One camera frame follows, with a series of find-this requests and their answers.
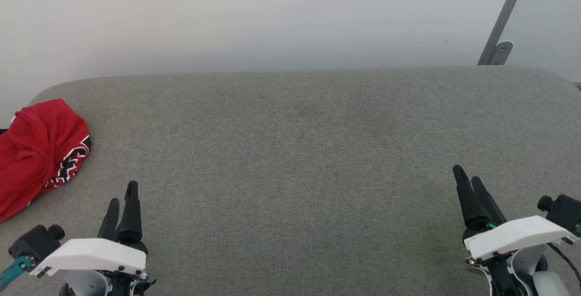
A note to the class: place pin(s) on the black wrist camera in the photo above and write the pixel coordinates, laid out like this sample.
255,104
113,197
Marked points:
565,212
36,241

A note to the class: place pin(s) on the grey metal strut bracket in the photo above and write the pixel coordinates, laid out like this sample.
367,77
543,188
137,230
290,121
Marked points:
501,53

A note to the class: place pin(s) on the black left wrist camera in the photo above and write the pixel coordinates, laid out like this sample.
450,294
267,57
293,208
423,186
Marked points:
36,241

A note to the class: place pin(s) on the grey metal wall strut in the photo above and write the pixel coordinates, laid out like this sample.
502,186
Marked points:
504,14

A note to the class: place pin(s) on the teal left camera plug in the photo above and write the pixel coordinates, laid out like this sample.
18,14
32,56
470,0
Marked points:
13,271

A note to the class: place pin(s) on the grey fabric sofa cushion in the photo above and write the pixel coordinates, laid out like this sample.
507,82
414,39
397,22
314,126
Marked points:
299,173

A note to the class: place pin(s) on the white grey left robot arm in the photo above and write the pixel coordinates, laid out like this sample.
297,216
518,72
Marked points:
84,284

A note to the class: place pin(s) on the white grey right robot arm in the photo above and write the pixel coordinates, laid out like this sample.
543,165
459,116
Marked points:
526,273

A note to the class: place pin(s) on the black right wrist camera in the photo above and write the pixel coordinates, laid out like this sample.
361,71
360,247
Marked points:
565,212

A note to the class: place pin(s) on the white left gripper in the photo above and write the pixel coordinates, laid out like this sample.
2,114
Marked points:
91,255

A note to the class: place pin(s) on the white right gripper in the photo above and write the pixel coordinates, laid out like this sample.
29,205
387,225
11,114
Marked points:
517,234

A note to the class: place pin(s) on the red white basketball jersey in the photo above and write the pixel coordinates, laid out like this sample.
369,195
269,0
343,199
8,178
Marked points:
36,155

